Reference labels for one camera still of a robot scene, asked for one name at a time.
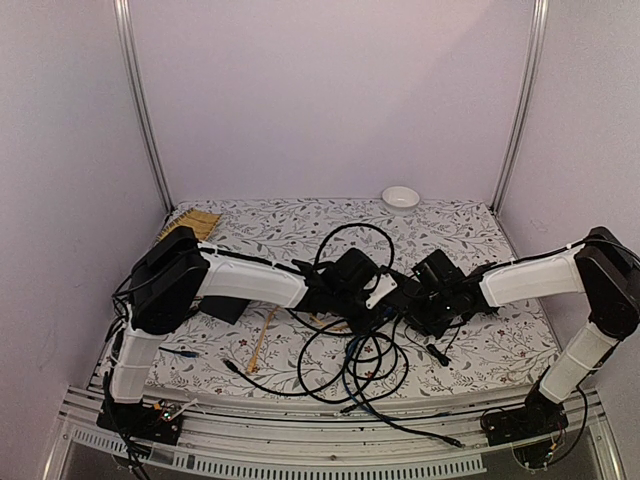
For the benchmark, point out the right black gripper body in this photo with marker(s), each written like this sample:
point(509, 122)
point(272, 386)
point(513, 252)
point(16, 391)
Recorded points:
point(434, 315)

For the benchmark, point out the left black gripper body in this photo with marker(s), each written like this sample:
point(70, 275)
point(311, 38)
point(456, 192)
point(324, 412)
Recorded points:
point(346, 308)

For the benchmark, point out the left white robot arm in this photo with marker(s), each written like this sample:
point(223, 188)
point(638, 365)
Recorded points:
point(180, 274)

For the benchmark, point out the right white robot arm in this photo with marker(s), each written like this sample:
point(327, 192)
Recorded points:
point(593, 283)

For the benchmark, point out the white bowl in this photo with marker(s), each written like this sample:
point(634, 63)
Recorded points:
point(400, 198)

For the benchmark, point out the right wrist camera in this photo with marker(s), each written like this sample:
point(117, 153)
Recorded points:
point(425, 276)

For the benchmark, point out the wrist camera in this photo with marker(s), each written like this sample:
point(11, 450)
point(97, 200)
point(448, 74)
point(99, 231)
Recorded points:
point(385, 286)
point(425, 276)

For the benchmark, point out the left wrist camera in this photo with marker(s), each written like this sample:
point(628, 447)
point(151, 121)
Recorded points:
point(385, 286)

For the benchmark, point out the aluminium front rail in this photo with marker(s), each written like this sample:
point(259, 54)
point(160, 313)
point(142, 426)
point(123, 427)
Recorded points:
point(227, 437)

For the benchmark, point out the right aluminium frame post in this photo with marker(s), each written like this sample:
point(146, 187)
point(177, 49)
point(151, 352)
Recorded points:
point(533, 58)

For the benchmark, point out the aluminium frame post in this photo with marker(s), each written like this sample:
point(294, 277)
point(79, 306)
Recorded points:
point(125, 30)
point(533, 58)

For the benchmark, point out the left aluminium frame post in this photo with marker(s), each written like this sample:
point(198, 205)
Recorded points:
point(125, 30)

